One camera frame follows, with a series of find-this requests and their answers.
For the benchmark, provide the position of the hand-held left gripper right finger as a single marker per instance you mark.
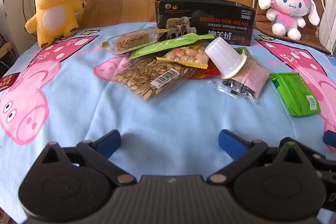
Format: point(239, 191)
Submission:
point(231, 142)

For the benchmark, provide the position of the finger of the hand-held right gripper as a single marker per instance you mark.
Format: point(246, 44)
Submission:
point(330, 140)

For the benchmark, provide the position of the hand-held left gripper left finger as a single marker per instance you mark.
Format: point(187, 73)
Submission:
point(110, 142)

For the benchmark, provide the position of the green wafer packet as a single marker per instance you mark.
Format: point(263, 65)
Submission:
point(294, 92)

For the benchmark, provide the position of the pink and clear snack packet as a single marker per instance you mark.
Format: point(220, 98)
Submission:
point(252, 77)

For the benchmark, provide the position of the clear melon seed packet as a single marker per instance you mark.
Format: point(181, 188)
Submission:
point(141, 77)

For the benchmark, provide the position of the red snack packet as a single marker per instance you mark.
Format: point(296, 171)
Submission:
point(207, 72)

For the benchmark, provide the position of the white jelly cup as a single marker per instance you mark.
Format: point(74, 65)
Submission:
point(223, 56)

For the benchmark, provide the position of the peanut packet with yellow edges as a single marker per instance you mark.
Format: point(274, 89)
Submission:
point(186, 54)

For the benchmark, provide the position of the clear sesame bar packet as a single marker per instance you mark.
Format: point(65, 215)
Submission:
point(131, 41)

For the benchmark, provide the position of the long green snack packet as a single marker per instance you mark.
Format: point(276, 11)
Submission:
point(157, 47)

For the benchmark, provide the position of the black tin box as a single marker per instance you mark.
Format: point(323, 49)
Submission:
point(210, 11)

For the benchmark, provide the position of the pig printed blue blanket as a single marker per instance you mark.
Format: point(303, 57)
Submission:
point(78, 108)

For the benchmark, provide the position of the dark red packet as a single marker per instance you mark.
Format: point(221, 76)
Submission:
point(8, 82)

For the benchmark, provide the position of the brown seat cushion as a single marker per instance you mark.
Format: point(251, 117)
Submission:
point(262, 27)

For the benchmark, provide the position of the beige power strip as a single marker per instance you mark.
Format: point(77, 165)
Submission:
point(5, 50)

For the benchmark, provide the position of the pink and blue bunny plush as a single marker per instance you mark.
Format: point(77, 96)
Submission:
point(286, 3)

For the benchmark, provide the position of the yellow duck plush toy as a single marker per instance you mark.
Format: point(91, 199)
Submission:
point(53, 3)

